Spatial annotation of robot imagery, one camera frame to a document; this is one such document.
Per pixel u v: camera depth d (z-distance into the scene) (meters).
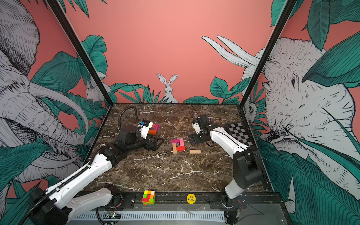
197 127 0.82
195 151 0.93
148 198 0.71
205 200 0.75
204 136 0.65
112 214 0.70
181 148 0.93
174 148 0.93
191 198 0.75
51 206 0.37
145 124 0.66
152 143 0.66
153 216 0.70
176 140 0.98
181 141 0.96
